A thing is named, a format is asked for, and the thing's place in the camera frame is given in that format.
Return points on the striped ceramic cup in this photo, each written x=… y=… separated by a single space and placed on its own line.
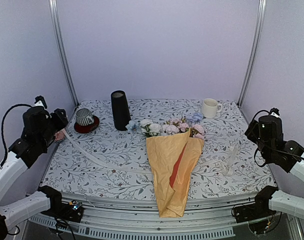
x=84 y=117

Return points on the floral patterned tablecloth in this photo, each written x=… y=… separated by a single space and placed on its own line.
x=71 y=172

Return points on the white printed ribbon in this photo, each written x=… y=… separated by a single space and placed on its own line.
x=226 y=166

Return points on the red round coaster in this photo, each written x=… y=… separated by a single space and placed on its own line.
x=88 y=128

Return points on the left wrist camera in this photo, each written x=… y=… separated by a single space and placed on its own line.
x=40 y=101

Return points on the white ceramic mug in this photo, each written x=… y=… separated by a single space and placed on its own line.
x=210 y=108

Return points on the right aluminium frame post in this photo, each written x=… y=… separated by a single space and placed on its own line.
x=253 y=52

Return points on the tall black vase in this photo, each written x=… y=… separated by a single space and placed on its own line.
x=120 y=110

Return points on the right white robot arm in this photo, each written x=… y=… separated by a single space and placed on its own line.
x=288 y=197

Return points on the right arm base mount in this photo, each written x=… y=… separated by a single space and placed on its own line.
x=257 y=210

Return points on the aluminium front rail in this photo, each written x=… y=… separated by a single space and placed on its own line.
x=203 y=219

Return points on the aluminium frame post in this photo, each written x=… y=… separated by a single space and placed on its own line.
x=54 y=13
x=253 y=52

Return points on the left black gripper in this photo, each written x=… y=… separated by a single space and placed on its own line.
x=62 y=119

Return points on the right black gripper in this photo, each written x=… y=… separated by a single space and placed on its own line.
x=254 y=127

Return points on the left aluminium frame post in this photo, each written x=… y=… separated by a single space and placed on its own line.
x=54 y=13

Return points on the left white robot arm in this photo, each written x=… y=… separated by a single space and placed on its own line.
x=14 y=206

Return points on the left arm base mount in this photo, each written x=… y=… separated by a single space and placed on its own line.
x=72 y=211

